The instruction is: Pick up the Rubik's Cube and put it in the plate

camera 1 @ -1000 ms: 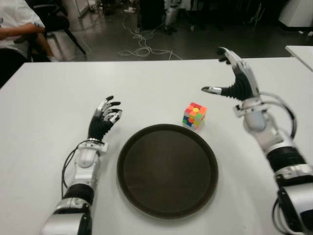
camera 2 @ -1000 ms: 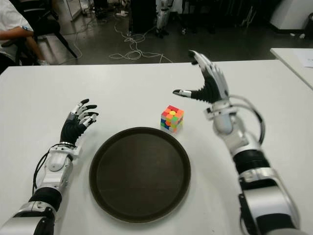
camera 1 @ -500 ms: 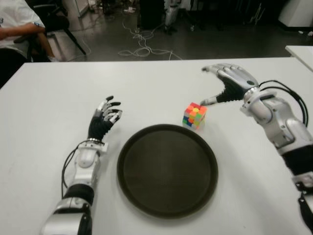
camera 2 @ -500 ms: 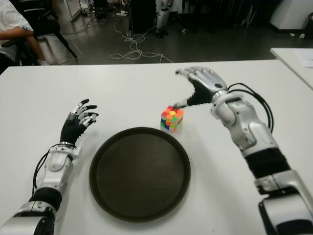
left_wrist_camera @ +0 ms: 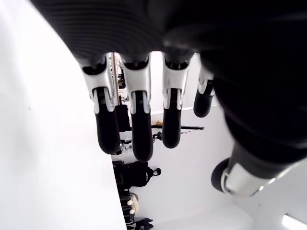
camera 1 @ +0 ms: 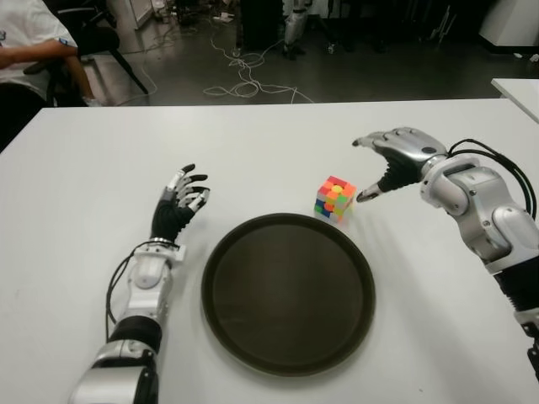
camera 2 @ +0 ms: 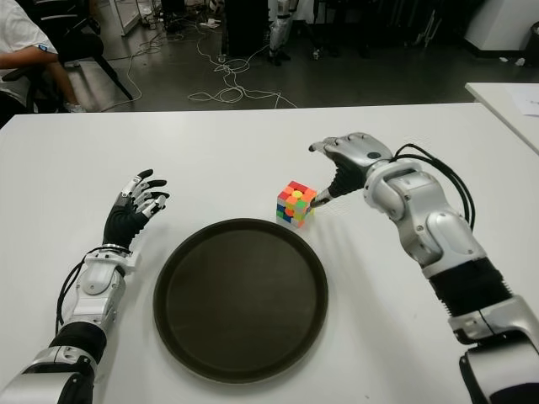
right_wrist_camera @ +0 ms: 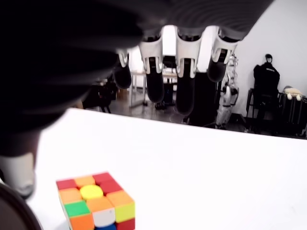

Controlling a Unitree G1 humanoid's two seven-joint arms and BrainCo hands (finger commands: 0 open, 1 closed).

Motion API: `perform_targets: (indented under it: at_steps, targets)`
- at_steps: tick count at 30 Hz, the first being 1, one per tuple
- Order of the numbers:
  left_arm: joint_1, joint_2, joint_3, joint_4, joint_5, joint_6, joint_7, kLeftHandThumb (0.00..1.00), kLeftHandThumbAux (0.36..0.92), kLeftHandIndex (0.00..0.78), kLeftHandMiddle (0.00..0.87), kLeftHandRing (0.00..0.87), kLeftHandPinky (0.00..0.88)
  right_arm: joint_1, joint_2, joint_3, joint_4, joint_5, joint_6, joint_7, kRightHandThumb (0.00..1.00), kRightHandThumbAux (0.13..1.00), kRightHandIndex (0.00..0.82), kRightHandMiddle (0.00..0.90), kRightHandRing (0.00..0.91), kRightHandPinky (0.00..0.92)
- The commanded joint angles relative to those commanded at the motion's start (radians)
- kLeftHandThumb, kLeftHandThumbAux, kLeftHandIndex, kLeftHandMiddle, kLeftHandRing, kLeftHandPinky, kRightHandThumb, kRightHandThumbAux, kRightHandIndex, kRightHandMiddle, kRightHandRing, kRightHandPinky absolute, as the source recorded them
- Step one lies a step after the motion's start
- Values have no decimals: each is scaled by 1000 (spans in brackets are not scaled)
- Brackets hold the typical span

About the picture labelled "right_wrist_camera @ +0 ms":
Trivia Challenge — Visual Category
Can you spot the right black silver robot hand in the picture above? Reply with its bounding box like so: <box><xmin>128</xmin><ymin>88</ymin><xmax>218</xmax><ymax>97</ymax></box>
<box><xmin>0</xmin><ymin>0</ymin><xmax>275</xmax><ymax>199</ymax></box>

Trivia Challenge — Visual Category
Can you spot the multicoloured Rubik's cube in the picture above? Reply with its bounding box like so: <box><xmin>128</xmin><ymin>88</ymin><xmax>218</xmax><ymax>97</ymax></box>
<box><xmin>56</xmin><ymin>172</ymin><xmax>136</xmax><ymax>230</ymax></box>

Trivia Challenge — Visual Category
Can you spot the dark brown round plate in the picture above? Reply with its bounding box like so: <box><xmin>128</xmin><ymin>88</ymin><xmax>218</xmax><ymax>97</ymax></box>
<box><xmin>0</xmin><ymin>184</ymin><xmax>43</xmax><ymax>230</ymax></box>

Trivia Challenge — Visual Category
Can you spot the black office chair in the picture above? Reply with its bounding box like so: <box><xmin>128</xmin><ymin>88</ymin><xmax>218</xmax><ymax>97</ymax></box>
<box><xmin>83</xmin><ymin>74</ymin><xmax>118</xmax><ymax>114</ymax></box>

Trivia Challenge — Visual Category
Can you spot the black tall column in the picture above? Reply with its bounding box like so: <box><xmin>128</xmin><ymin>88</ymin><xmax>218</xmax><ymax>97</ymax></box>
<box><xmin>189</xmin><ymin>71</ymin><xmax>219</xmax><ymax>126</ymax></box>

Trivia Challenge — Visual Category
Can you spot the silver humanoid robot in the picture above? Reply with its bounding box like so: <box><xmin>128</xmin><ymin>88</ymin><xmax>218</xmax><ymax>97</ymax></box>
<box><xmin>215</xmin><ymin>54</ymin><xmax>240</xmax><ymax>130</ymax></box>

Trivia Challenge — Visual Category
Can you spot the beige plush toy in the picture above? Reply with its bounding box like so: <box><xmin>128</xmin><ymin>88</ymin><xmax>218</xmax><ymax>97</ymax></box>
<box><xmin>282</xmin><ymin>85</ymin><xmax>303</xmax><ymax>100</ymax></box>

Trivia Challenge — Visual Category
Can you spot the black chair row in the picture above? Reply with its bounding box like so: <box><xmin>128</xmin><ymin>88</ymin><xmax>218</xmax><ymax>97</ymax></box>
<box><xmin>247</xmin><ymin>87</ymin><xmax>307</xmax><ymax>139</ymax></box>

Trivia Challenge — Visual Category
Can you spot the white frame desk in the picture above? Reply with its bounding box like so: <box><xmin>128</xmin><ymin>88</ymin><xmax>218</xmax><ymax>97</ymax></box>
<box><xmin>129</xmin><ymin>70</ymin><xmax>178</xmax><ymax>107</ymax></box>

